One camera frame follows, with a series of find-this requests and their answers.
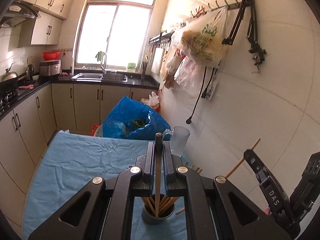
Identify steel kitchen sink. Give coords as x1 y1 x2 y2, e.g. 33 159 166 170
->
70 52 129 83

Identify lower kitchen cabinets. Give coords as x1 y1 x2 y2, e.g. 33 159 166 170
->
1 81 158 232

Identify kitchen cabinets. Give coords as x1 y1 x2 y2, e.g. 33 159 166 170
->
18 0 74 48
1 81 158 232

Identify kitchen window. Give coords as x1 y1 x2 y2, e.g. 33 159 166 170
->
75 0 156 71

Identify upper kitchen cabinets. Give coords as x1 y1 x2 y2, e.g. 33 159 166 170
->
18 0 74 48

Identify dark cylindrical utensil holder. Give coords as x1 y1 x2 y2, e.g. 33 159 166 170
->
142 194 177 225

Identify clear glass pitcher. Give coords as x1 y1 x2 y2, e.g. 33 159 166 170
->
163 126 190 157

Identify blue plastic bag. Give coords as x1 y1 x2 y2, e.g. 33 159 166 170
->
102 96 171 141

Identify blue terry towel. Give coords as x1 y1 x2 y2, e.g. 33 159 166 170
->
22 131 188 239

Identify hanging plastic bags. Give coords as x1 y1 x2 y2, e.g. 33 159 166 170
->
160 7 228 98

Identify rice cooker with red lid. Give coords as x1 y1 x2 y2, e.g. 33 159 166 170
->
40 51 61 76

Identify steel kettle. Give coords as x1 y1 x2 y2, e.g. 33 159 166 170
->
25 64 34 80

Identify black wok on stove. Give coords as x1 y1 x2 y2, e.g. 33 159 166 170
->
0 62 18 93

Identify range hood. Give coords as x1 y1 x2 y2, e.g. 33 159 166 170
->
1 0 41 28

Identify black power cable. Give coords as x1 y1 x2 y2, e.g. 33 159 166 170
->
185 65 217 125

